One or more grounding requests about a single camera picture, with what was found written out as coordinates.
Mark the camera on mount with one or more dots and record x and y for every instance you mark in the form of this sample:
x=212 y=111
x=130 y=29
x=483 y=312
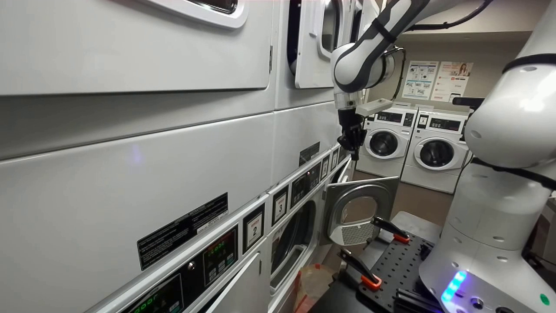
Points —
x=467 y=102

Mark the dryer door with window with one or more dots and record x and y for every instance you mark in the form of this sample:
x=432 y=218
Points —
x=308 y=52

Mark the black clamp with orange tip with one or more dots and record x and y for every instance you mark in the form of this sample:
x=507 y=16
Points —
x=388 y=226
x=358 y=267

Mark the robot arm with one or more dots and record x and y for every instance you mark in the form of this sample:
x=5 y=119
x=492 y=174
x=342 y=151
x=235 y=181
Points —
x=499 y=217

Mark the round washing machine door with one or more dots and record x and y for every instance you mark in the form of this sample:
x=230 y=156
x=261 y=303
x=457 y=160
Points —
x=383 y=143
x=435 y=153

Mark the white front-load washing machine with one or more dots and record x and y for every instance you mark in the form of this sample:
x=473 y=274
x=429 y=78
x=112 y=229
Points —
x=423 y=178
x=378 y=167

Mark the blue and white wall poster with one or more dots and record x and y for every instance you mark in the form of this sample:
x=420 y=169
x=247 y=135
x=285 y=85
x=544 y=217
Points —
x=419 y=80

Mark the red and white wall poster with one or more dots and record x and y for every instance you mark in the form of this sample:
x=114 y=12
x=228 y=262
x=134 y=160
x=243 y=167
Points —
x=451 y=80

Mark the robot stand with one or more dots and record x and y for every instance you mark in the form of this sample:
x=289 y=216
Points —
x=399 y=269

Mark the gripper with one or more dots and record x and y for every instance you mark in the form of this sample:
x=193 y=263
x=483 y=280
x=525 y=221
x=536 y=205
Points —
x=349 y=119

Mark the dryer door with grey inside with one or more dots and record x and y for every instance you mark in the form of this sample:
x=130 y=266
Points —
x=334 y=195

